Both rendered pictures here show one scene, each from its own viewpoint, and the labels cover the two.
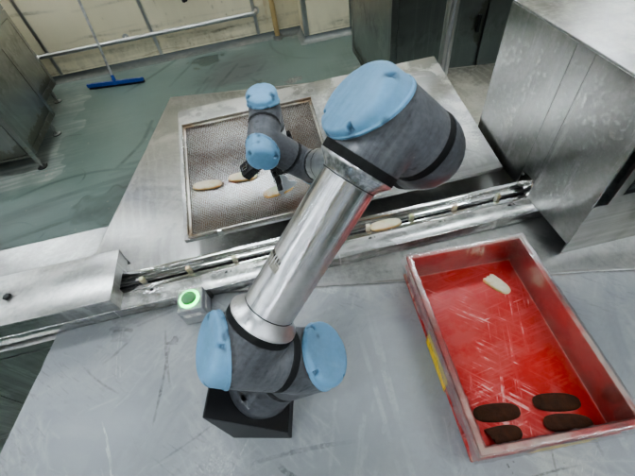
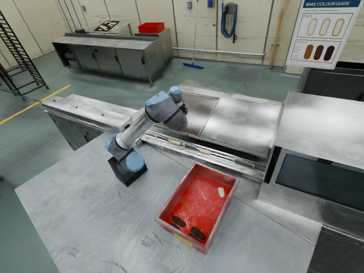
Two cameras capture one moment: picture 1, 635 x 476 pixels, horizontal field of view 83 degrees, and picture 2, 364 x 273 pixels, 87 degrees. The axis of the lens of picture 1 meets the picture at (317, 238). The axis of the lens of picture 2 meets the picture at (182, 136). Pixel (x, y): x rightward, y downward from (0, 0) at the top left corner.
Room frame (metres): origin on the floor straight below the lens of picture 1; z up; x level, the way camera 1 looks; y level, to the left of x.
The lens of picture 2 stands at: (-0.21, -0.71, 1.97)
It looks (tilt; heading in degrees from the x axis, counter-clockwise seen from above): 42 degrees down; 37
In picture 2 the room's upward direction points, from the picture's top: 8 degrees counter-clockwise
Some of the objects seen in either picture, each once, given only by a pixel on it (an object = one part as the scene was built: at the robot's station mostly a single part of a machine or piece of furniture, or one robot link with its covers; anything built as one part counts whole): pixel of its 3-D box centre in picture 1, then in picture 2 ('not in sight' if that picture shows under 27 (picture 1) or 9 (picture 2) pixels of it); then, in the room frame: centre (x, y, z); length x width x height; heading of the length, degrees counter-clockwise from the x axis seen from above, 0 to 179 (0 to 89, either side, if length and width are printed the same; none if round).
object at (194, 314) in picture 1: (197, 307); (136, 143); (0.54, 0.37, 0.84); 0.08 x 0.08 x 0.11; 4
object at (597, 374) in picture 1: (499, 332); (200, 201); (0.30, -0.38, 0.88); 0.49 x 0.34 x 0.10; 1
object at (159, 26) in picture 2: not in sight; (151, 27); (3.57, 2.64, 0.94); 0.51 x 0.36 x 0.13; 98
